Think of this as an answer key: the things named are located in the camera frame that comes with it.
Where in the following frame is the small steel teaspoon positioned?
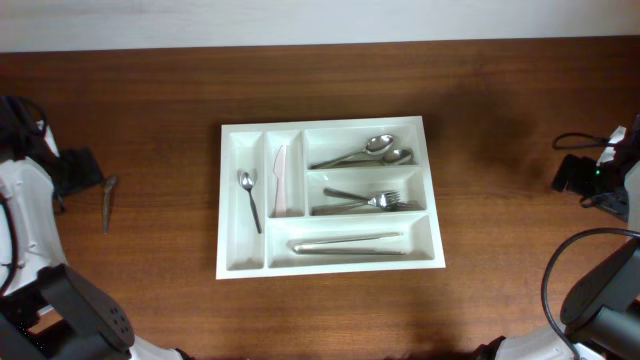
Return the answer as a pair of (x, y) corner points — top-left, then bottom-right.
(239, 172), (262, 234)
(102, 175), (118, 234)

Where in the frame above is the steel spoon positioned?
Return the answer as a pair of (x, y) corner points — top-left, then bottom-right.
(311, 134), (394, 169)
(337, 148), (413, 167)

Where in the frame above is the steel fork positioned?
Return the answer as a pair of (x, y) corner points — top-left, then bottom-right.
(323, 188), (400, 209)
(311, 201), (422, 216)

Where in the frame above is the white plastic knife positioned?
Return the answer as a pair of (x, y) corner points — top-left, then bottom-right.
(273, 145), (288, 217)

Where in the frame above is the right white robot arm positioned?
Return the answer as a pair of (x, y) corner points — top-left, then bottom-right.
(471, 124), (639, 360)

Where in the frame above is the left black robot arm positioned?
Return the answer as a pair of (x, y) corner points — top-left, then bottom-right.
(1, 95), (189, 360)

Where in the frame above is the steel fork in tray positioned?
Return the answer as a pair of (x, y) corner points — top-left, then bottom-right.
(323, 188), (400, 209)

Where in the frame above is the white plastic cutlery tray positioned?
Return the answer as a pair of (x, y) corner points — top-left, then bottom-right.
(216, 116), (445, 279)

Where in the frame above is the right black cable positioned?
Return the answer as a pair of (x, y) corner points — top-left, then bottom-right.
(540, 131), (640, 360)

